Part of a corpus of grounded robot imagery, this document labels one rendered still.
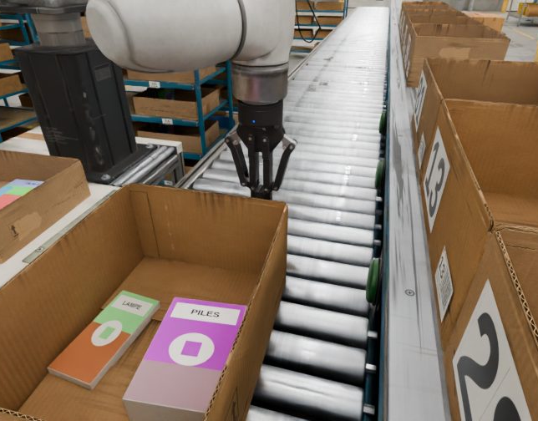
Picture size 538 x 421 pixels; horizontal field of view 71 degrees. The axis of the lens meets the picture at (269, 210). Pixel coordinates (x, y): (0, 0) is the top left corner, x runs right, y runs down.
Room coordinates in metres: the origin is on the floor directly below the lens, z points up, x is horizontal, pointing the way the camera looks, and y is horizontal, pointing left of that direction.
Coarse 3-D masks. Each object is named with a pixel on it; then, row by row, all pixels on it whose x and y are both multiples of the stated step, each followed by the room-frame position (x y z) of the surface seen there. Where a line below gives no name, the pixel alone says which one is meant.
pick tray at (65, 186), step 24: (0, 168) 0.89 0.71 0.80; (24, 168) 0.87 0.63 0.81; (48, 168) 0.85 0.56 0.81; (72, 168) 0.80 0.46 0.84; (48, 192) 0.71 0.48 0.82; (72, 192) 0.77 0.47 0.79; (0, 216) 0.59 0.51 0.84; (24, 216) 0.64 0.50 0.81; (48, 216) 0.69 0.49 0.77; (0, 240) 0.58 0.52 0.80; (24, 240) 0.62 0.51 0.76
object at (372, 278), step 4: (376, 260) 0.46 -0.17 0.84; (372, 264) 0.45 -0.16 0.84; (376, 264) 0.45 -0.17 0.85; (372, 268) 0.44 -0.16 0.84; (376, 268) 0.44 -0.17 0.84; (368, 272) 0.45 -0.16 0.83; (372, 272) 0.44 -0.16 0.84; (376, 272) 0.43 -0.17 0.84; (368, 276) 0.44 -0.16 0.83; (372, 276) 0.43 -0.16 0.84; (376, 276) 0.43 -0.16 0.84; (368, 280) 0.43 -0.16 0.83; (372, 280) 0.43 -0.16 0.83; (376, 280) 0.42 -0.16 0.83; (368, 284) 0.43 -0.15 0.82; (372, 284) 0.42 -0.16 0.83; (376, 284) 0.42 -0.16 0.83; (368, 288) 0.42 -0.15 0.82; (372, 288) 0.42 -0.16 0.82; (368, 292) 0.42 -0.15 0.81; (372, 292) 0.42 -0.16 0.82; (368, 296) 0.42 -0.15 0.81; (372, 296) 0.42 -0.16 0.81; (368, 300) 0.42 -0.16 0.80; (372, 300) 0.42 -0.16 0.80
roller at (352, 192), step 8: (208, 168) 0.99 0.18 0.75; (208, 176) 0.96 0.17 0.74; (216, 176) 0.95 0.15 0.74; (224, 176) 0.95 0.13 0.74; (232, 176) 0.94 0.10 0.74; (288, 184) 0.90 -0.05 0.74; (296, 184) 0.90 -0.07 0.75; (304, 184) 0.89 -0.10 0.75; (312, 184) 0.89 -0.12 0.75; (320, 184) 0.89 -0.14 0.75; (328, 184) 0.89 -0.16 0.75; (312, 192) 0.87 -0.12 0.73; (320, 192) 0.87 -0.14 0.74; (328, 192) 0.86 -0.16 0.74; (336, 192) 0.86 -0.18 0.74; (344, 192) 0.86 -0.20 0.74; (352, 192) 0.85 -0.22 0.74; (360, 192) 0.85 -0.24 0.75; (368, 192) 0.85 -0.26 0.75; (376, 192) 0.85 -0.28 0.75; (376, 200) 0.85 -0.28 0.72
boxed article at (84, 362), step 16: (112, 304) 0.43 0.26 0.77; (128, 304) 0.43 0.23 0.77; (144, 304) 0.43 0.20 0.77; (96, 320) 0.40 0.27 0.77; (112, 320) 0.40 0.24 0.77; (128, 320) 0.40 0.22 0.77; (144, 320) 0.40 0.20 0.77; (80, 336) 0.37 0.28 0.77; (96, 336) 0.37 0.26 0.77; (112, 336) 0.37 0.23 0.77; (128, 336) 0.37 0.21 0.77; (64, 352) 0.34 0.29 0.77; (80, 352) 0.34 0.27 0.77; (96, 352) 0.34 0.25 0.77; (112, 352) 0.34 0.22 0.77; (48, 368) 0.32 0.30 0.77; (64, 368) 0.32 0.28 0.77; (80, 368) 0.32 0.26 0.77; (96, 368) 0.32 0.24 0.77; (80, 384) 0.30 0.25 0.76; (96, 384) 0.30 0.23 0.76
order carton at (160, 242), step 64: (128, 192) 0.57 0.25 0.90; (192, 192) 0.55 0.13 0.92; (64, 256) 0.41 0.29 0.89; (128, 256) 0.53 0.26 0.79; (192, 256) 0.55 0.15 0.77; (256, 256) 0.52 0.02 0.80; (0, 320) 0.30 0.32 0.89; (64, 320) 0.37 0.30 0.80; (256, 320) 0.31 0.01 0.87; (0, 384) 0.27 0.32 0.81; (64, 384) 0.30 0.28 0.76; (128, 384) 0.30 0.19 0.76
